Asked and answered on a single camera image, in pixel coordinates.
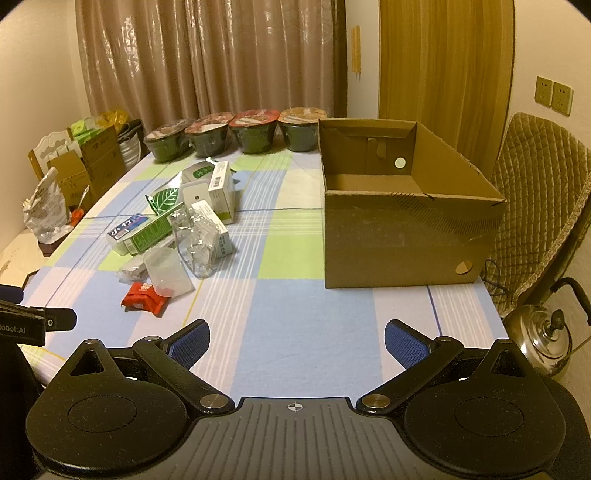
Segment clear plastic packaging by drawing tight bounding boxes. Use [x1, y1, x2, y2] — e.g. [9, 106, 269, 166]
[168, 204, 216, 278]

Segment checked tablecloth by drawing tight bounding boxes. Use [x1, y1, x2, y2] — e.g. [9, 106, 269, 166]
[24, 150, 505, 399]

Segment red-lid noodle bowl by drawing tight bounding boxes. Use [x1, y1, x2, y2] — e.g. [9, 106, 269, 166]
[229, 109, 280, 154]

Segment double wall socket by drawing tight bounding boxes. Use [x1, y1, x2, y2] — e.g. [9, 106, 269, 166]
[534, 76, 574, 117]

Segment clear plastic bag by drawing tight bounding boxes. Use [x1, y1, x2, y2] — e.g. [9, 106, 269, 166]
[143, 247, 193, 298]

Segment crumpled white plastic bag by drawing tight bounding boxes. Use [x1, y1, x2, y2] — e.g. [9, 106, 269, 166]
[23, 167, 73, 245]

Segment wooden door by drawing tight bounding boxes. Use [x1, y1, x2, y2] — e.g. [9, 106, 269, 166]
[378, 0, 515, 176]

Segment silver green tea pouch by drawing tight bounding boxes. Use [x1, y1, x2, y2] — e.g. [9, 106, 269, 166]
[146, 158, 221, 216]

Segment blue dental floss box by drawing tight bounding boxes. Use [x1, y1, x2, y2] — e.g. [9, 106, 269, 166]
[106, 213, 156, 255]

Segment orange handled screwdriver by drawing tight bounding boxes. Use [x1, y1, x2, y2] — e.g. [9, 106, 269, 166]
[70, 185, 90, 227]

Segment beige curtain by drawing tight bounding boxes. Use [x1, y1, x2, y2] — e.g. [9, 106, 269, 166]
[74, 1, 348, 131]

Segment red snack packet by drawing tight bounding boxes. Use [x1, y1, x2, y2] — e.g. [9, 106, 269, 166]
[121, 282, 170, 317]

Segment white chair back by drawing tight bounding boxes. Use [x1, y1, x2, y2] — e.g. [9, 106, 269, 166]
[28, 127, 73, 180]

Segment dark-lid noodle bowl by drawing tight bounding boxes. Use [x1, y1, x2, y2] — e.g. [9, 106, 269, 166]
[143, 119, 192, 163]

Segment long white narrow box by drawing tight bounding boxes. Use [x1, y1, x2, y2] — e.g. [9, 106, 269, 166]
[191, 200, 233, 258]

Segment small brown cardboard box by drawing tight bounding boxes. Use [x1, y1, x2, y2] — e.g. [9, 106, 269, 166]
[48, 126, 126, 207]

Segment white medicine box mecobalamin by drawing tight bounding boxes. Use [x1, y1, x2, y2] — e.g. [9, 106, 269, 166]
[208, 161, 235, 224]

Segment maroon-lid noodle bowl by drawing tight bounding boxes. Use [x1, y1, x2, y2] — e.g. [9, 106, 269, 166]
[184, 112, 235, 158]

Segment orange-lid noodle bowl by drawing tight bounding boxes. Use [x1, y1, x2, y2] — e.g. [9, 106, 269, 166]
[279, 107, 328, 153]

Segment black cable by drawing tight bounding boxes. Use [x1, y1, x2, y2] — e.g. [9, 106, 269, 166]
[481, 257, 509, 305]

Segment wall hanging ornament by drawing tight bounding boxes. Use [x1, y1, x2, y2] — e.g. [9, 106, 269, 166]
[349, 25, 362, 79]

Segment green white spray box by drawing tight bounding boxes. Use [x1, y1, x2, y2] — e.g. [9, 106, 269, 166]
[123, 215, 172, 255]

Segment steel kettle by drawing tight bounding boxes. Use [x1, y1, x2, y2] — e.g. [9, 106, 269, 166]
[503, 294, 590, 377]

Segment yellow plastic bag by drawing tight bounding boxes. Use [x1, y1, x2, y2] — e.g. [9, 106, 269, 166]
[95, 108, 129, 134]

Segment quilted chair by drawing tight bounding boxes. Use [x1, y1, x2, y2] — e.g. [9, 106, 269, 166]
[482, 112, 590, 317]

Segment white square night light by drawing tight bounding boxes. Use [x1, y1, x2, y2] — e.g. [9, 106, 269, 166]
[178, 181, 211, 207]

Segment white remote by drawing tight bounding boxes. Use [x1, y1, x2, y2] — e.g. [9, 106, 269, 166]
[116, 255, 148, 284]

